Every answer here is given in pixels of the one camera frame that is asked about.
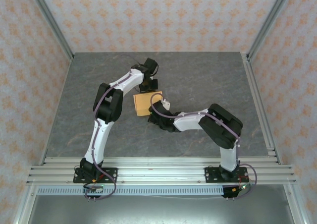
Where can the grey metal shelf panel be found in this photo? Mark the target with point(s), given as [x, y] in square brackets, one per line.
[161, 211]

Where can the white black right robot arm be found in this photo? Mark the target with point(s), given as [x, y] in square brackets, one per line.
[188, 123]

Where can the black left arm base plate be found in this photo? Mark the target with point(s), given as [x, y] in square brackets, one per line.
[111, 172]

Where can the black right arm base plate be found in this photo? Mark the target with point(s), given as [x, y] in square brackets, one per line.
[210, 174]

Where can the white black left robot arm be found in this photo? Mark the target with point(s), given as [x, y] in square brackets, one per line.
[99, 139]

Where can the yellow paper box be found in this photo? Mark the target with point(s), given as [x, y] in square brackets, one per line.
[142, 105]

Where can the aluminium mounting beam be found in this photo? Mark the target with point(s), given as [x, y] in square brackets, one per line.
[161, 177]

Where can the aluminium frame post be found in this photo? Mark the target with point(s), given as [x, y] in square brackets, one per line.
[24, 204]
[51, 20]
[268, 20]
[296, 204]

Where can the small electronics board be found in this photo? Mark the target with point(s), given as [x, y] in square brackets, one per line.
[95, 190]
[234, 189]

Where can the aluminium side rail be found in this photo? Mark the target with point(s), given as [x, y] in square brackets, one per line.
[263, 115]

